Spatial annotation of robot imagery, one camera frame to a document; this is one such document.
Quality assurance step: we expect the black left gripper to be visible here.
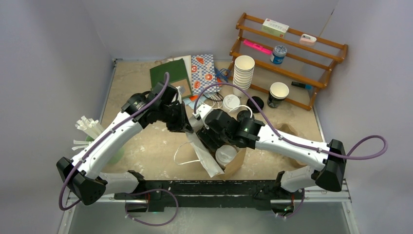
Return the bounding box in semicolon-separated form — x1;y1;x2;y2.
158;101;193;134

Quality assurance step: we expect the brown kraft paper bag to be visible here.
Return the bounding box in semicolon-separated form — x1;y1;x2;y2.
173;133;246;180

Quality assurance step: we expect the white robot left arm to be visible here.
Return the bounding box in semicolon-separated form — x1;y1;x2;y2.
56;82;193;205

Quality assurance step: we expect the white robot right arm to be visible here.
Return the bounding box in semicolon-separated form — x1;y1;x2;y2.
193;109;346;198

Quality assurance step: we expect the green paper bag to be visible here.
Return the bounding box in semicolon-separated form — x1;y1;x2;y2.
150;58;193;97

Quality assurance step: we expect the blue checkered paper bag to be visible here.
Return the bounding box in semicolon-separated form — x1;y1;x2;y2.
182;54;223;108

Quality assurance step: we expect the white paper cup stack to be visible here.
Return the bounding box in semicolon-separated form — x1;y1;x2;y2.
233;55;255;92

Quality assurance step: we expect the black cup with white cup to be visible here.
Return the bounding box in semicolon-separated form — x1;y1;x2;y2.
267;82;289;108

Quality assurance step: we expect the green cup of stirrers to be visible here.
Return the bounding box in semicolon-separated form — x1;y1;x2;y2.
71;116;125;165

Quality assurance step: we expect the black blue marker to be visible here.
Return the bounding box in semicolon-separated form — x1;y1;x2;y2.
291;81;312;90

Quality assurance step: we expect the pink highlighter pen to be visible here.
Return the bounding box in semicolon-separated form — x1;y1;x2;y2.
243;39;272;55

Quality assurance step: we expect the blue lidded jar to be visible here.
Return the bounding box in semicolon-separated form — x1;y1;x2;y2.
270;45;287;64

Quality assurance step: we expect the wooden shelf rack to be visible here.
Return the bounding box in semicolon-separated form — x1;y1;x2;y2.
227;12;348;111

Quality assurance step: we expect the white green box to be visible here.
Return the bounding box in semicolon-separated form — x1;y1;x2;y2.
261;19;289;38

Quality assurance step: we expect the pink white tape dispenser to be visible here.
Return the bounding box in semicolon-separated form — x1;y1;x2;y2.
299;34;317;46

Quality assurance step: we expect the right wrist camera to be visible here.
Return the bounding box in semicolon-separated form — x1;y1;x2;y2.
192;104;213;129

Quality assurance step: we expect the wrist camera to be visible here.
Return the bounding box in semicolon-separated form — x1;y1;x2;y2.
176;85;190;99
192;104;213;129

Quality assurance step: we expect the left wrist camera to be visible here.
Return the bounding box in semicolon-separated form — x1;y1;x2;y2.
176;85;190;99

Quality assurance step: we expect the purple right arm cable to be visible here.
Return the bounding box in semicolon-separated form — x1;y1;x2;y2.
193;82;389;161

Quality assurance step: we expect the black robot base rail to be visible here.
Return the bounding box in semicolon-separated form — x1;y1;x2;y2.
114;174;304;216

